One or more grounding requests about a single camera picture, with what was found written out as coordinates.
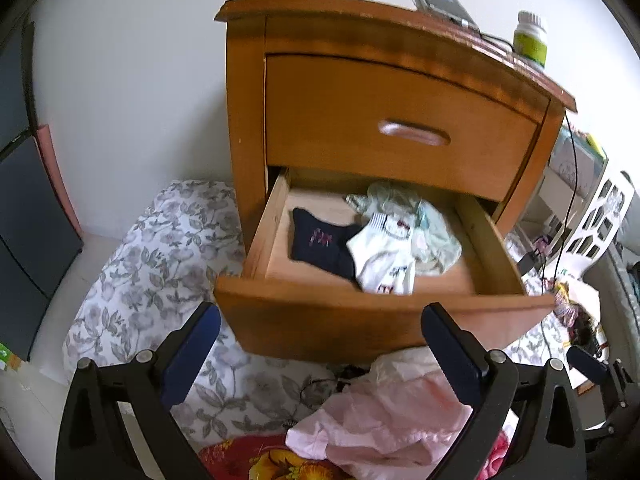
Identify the pale green lace garment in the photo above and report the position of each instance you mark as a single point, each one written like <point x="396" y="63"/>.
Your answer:
<point x="435" y="240"/>

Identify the black fuzzy cloth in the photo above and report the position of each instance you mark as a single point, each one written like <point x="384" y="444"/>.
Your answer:
<point x="587" y="335"/>

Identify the navy sock pink print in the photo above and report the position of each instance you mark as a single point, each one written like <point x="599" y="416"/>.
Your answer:
<point x="320" y="250"/>

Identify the white cartoon print sock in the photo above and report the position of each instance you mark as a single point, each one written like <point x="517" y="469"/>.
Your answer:
<point x="385" y="265"/>

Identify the white lattice basket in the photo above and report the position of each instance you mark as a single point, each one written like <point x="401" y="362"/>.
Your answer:
<point x="625" y="205"/>

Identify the black lace underwear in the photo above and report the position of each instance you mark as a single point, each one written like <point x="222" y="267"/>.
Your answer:
<point x="345" y="372"/>

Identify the white shelf organizer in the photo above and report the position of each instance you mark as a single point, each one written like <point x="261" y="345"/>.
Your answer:
<point x="545" y="195"/>

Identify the grey floral bedsheet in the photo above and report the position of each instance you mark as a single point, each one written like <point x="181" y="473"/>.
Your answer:
<point x="150" y="285"/>

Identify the pale printed book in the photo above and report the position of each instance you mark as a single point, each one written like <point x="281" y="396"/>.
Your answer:
<point x="575" y="160"/>

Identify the white bottle green label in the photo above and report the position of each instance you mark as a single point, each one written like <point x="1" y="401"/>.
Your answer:
<point x="530" y="45"/>

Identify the red floral blanket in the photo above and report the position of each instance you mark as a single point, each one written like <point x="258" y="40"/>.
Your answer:
<point x="250" y="460"/>

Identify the black charger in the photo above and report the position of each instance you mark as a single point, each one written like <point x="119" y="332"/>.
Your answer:
<point x="527" y="262"/>

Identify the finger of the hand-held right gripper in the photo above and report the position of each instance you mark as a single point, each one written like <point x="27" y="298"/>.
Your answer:
<point x="587" y="362"/>

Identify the grey cushion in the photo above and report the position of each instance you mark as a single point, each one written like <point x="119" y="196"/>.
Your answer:
<point x="615" y="280"/>

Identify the pile of colourful trinkets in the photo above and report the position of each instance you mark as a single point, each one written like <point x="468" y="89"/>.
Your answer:
<point x="565" y="305"/>

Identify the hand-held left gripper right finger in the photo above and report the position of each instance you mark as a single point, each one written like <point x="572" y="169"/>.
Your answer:
<point x="450" y="355"/>

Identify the dark blue cabinet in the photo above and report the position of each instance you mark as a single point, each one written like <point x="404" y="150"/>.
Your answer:
<point x="30" y="235"/>

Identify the wooden nightstand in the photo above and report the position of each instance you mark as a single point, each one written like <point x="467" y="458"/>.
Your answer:
<point x="250" y="110"/>

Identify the green printed packet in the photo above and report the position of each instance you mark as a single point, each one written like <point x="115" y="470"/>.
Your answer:
<point x="9" y="357"/>

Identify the pink garment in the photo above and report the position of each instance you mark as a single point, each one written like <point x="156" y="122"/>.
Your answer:
<point x="400" y="420"/>

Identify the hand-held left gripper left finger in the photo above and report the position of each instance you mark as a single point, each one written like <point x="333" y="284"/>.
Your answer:
<point x="192" y="350"/>

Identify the wooden nightstand drawer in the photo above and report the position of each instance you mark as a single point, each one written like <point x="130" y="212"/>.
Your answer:
<point x="350" y="110"/>
<point x="325" y="320"/>

